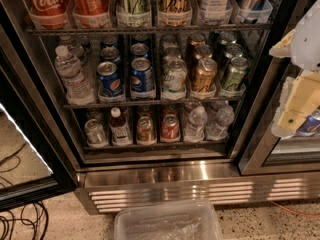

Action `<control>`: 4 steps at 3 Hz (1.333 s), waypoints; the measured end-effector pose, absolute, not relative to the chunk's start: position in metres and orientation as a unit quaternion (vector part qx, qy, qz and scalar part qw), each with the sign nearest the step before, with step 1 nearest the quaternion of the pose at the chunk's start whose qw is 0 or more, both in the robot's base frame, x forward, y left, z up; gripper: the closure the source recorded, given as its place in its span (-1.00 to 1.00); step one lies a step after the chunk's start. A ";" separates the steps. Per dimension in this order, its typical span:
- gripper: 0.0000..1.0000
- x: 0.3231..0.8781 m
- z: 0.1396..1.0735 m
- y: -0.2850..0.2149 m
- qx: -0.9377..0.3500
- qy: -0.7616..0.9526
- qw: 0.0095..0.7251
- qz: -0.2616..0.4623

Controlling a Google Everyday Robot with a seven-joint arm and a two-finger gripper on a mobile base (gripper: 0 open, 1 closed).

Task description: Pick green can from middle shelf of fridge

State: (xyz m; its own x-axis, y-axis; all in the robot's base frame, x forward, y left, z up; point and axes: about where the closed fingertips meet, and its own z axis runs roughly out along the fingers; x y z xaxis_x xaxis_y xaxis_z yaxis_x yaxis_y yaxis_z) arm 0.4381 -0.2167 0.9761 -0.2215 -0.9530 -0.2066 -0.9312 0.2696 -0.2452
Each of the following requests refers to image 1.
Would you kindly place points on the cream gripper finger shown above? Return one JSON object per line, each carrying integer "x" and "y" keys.
{"x": 286, "y": 123}
{"x": 282, "y": 48}

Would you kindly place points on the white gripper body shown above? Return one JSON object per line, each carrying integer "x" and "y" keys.
{"x": 309, "y": 40}

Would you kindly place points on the green soda can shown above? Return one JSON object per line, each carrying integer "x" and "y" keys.
{"x": 226, "y": 37}
{"x": 234, "y": 74}
{"x": 230, "y": 51}

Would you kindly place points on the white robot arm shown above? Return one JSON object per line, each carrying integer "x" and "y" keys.
{"x": 305, "y": 45}

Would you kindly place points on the blue can behind right door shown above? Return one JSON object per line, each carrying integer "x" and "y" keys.
{"x": 310, "y": 125}

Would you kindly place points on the blue Red Bull can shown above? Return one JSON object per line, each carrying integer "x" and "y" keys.
{"x": 250, "y": 10}

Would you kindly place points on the middle gold soda can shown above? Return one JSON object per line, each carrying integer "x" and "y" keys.
{"x": 202, "y": 51}

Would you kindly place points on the gold soda can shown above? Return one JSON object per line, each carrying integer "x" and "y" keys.
{"x": 202, "y": 51}
{"x": 204, "y": 75}
{"x": 195, "y": 39}

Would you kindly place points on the front gold soda can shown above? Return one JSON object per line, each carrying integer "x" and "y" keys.
{"x": 204, "y": 75}

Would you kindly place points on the rear gold soda can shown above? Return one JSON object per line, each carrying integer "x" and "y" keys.
{"x": 195, "y": 39}

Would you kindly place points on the front white 7up can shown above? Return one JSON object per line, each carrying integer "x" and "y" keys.
{"x": 174, "y": 76}

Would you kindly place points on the white 7up can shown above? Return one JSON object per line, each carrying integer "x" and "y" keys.
{"x": 174, "y": 76}
{"x": 170, "y": 53}

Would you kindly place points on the middle white 7up can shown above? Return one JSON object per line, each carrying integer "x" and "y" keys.
{"x": 170, "y": 53}

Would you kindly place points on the gold tall can top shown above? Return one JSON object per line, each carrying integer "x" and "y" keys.
{"x": 173, "y": 12}

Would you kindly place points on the red can bottom shelf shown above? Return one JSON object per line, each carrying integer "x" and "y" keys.
{"x": 170, "y": 128}

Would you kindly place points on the gold can bottom shelf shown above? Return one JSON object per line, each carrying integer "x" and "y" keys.
{"x": 145, "y": 131}

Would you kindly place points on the middle right Pepsi can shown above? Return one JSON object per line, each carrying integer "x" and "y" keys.
{"x": 139, "y": 50}

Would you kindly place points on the pepsi can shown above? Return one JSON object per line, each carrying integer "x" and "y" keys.
{"x": 141, "y": 75}
{"x": 109, "y": 77}
{"x": 110, "y": 54}
{"x": 139, "y": 50}

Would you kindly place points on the front right Pepsi can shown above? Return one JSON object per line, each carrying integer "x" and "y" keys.
{"x": 141, "y": 75}

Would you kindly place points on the middle left Pepsi can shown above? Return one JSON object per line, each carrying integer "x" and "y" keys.
{"x": 110, "y": 54}

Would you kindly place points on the front left Pepsi can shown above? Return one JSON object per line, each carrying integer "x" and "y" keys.
{"x": 109, "y": 77}

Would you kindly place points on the silver can bottom left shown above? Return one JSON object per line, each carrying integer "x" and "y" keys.
{"x": 96, "y": 136}

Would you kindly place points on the orange soda can top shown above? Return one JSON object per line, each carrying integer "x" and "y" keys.
{"x": 91, "y": 14}

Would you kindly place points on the steel fridge vent grille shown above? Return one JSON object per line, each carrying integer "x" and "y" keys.
{"x": 112, "y": 189}

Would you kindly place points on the front water bottle middle shelf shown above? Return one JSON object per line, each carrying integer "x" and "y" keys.
{"x": 79, "y": 90}

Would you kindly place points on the open glass fridge door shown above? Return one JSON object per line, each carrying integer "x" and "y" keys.
{"x": 34, "y": 151}

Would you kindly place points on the right water bottle bottom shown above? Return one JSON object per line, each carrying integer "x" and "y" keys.
{"x": 218, "y": 129}

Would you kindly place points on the water bottle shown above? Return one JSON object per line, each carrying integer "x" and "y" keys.
{"x": 194, "y": 130}
{"x": 218, "y": 129}

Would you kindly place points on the left water bottle bottom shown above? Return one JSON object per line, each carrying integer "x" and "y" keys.
{"x": 194, "y": 130}

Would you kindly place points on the clear plastic bin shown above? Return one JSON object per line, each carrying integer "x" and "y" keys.
{"x": 176, "y": 220}

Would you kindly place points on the brown tea bottle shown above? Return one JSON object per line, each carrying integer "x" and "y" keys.
{"x": 121, "y": 134}

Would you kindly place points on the top wire shelf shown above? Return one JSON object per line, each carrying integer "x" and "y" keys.
{"x": 148, "y": 30}

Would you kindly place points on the wire shelf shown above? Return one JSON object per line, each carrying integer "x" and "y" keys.
{"x": 148, "y": 30}
{"x": 148, "y": 102}

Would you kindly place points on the middle wire shelf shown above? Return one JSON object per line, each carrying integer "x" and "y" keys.
{"x": 148, "y": 102}

